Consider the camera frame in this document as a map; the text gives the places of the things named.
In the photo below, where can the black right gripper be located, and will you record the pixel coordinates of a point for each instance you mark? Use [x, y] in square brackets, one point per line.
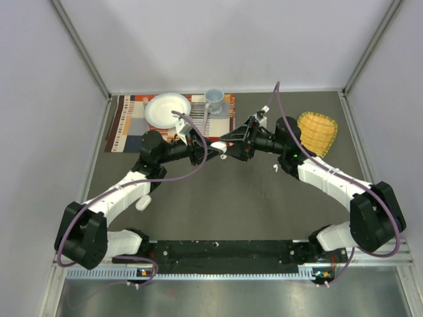
[238, 149]

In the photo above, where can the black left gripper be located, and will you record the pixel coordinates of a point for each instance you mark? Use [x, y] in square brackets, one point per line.
[196, 147]

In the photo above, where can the white earbud charging case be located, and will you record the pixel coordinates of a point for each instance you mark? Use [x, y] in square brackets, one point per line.
[219, 146]

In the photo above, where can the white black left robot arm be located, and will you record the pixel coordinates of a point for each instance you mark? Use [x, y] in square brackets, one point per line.
[83, 235]

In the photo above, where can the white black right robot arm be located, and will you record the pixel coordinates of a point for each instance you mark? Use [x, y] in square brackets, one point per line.
[375, 214]

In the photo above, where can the pink plastic spoon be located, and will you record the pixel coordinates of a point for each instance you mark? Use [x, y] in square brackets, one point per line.
[205, 118]

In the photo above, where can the light blue cup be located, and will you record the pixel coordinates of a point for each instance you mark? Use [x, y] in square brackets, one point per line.
[214, 100]

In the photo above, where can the white round plate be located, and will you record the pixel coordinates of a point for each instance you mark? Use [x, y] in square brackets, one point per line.
[159, 110]

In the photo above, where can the yellow woven leaf dish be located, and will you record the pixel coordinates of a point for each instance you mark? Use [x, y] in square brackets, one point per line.
[318, 132]

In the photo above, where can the silver fork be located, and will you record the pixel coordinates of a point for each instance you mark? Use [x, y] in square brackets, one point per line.
[145, 101]

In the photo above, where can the colourful patchwork placemat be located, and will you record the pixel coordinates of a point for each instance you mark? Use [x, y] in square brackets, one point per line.
[129, 124]

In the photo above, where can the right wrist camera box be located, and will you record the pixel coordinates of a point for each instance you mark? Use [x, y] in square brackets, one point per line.
[260, 116]

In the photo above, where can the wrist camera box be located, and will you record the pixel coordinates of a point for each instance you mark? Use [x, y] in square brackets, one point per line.
[183, 129]
[260, 116]

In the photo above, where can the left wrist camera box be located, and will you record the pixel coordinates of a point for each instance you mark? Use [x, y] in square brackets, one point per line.
[183, 129]

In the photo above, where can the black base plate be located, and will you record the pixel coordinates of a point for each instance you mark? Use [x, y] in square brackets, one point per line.
[236, 256]

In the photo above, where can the grey slotted cable duct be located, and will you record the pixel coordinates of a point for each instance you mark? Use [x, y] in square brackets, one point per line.
[135, 273]

